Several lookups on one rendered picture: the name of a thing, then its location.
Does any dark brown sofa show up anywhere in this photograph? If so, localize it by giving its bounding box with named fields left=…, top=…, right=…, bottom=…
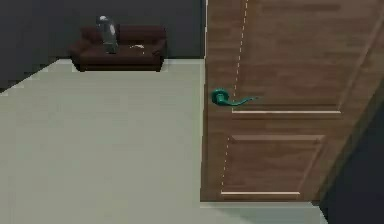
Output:
left=68, top=24, right=168, bottom=73

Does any brown wooden room door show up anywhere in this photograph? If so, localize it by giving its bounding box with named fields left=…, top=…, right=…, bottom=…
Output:
left=199, top=0, right=384, bottom=203

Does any grey glass bottle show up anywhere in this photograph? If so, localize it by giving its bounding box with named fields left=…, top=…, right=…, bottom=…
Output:
left=96, top=15, right=119, bottom=55

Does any green door lever handle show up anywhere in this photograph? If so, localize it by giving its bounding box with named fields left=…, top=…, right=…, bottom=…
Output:
left=211, top=87, right=258, bottom=108

